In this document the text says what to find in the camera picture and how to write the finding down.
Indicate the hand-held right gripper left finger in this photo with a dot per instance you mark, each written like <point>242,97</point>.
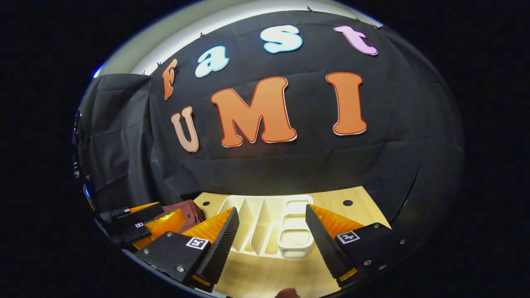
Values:
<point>219,250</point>

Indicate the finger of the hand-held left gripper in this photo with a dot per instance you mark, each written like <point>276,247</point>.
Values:
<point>165,223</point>
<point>143,214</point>

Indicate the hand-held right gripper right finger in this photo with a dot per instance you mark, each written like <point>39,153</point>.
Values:
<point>323,246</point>

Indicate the maroon schoolbag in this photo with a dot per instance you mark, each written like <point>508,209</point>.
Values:
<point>188,209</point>

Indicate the white bookshelf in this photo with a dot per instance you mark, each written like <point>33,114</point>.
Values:
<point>252,223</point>

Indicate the black backdrop cloth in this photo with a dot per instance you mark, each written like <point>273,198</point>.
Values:
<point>290,169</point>

